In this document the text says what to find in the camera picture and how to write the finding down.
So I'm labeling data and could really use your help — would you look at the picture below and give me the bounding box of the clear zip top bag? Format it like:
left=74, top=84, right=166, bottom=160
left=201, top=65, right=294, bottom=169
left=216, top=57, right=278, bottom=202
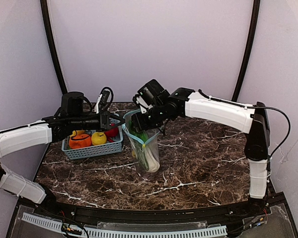
left=122, top=109, right=160, bottom=176

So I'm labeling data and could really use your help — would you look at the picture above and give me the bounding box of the orange fruit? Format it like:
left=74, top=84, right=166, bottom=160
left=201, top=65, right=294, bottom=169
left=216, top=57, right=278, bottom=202
left=69, top=133, right=92, bottom=149

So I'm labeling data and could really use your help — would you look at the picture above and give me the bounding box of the white garlic bulb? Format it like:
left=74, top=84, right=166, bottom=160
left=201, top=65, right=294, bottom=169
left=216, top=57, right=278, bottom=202
left=128, top=119, right=160, bottom=173

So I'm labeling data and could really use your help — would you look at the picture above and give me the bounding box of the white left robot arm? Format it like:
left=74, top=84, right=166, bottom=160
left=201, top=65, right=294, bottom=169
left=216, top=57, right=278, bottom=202
left=0, top=88, right=125, bottom=204

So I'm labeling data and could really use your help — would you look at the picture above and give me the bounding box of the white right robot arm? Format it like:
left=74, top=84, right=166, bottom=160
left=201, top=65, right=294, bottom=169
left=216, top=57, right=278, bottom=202
left=132, top=79, right=273, bottom=199

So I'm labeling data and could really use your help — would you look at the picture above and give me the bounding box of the red apple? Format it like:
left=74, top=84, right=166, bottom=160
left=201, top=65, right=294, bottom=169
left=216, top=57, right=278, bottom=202
left=104, top=127, right=119, bottom=138

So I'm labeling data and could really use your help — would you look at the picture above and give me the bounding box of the yellow lemon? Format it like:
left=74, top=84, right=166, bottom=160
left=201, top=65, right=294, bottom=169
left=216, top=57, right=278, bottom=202
left=91, top=132, right=107, bottom=146

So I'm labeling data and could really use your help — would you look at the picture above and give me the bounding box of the light blue plastic basket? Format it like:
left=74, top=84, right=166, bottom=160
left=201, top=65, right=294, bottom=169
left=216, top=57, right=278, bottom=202
left=61, top=125, right=123, bottom=160

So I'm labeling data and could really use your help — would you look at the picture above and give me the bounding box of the yellow pear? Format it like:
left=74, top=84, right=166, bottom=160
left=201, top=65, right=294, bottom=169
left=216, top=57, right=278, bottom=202
left=70, top=130, right=85, bottom=137

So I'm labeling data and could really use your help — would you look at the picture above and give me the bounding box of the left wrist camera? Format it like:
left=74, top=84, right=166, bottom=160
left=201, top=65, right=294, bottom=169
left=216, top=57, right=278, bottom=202
left=94, top=87, right=114, bottom=114

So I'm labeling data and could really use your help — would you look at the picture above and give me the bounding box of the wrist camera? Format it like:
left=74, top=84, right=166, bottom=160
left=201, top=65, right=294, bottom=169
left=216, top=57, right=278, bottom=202
left=133, top=94, right=149, bottom=114
left=94, top=87, right=114, bottom=114

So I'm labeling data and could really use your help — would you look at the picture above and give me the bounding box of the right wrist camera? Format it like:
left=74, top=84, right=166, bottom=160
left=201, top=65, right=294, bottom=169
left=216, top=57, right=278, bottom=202
left=133, top=94, right=149, bottom=114

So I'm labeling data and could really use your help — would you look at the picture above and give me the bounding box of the light blue cable duct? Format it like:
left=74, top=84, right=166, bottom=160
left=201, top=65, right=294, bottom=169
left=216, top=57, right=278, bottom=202
left=21, top=212, right=227, bottom=238

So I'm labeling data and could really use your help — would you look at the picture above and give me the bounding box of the black front rail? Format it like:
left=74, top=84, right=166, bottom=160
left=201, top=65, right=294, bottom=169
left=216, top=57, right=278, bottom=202
left=34, top=195, right=286, bottom=225

